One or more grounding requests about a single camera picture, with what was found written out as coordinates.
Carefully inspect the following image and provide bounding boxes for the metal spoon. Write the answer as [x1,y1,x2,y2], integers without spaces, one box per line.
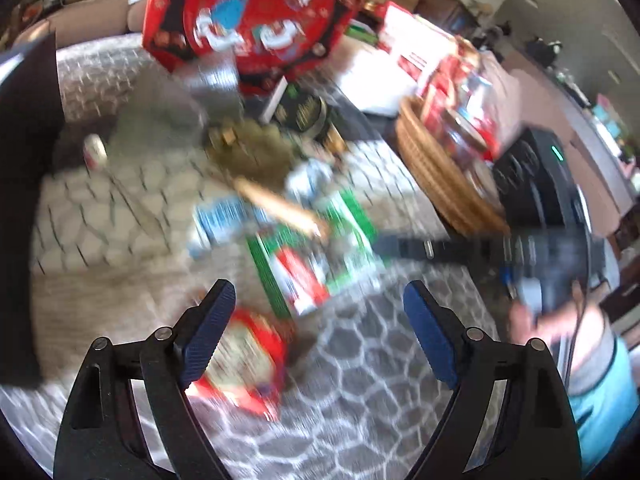
[81,132,166,241]

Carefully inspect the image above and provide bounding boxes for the dark green tea box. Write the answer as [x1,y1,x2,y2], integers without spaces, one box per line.
[258,77,347,155]

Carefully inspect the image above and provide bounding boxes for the beige sofa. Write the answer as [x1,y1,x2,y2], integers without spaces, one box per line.
[13,0,148,48]

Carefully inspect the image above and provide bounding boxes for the black camera box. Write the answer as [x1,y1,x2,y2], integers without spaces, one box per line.
[491,125,592,234]

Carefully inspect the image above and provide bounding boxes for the black cable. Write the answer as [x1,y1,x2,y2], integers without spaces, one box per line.
[562,259,609,391]

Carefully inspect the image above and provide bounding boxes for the person's right hand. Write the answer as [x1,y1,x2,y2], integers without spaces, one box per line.
[508,289,605,346]

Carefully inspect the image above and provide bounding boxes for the red octagonal gift box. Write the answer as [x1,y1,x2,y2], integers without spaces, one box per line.
[142,0,361,93]

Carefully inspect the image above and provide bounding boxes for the green white snack packet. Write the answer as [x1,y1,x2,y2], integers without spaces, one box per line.
[246,188,384,318]

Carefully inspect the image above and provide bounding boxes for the red snack packet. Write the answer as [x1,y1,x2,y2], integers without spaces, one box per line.
[186,308,288,422]

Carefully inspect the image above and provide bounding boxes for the woven wicker basket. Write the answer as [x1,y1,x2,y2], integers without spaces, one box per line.
[395,96,510,236]

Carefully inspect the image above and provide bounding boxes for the black laptop lid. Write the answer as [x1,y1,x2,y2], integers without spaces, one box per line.
[1,34,65,389]

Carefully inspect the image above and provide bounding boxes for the blue white snack packet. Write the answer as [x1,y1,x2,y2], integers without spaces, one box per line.
[186,196,274,259]

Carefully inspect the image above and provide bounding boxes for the teal sleeved right forearm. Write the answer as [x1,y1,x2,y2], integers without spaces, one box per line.
[568,306,639,474]

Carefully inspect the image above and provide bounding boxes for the patterned grey white blanket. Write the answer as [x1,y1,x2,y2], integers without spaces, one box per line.
[0,34,501,480]

